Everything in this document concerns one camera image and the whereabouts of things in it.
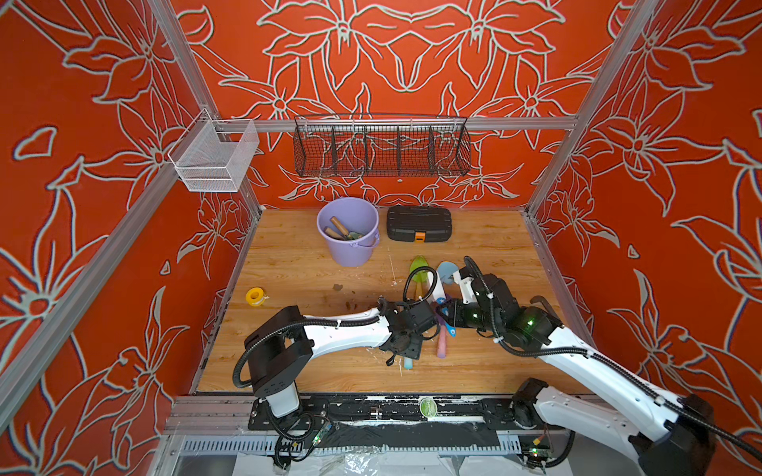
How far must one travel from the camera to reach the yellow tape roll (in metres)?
0.94

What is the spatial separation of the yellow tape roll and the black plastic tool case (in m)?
0.50

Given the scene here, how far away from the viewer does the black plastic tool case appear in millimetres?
1081

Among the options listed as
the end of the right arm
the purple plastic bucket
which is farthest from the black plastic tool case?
the end of the right arm
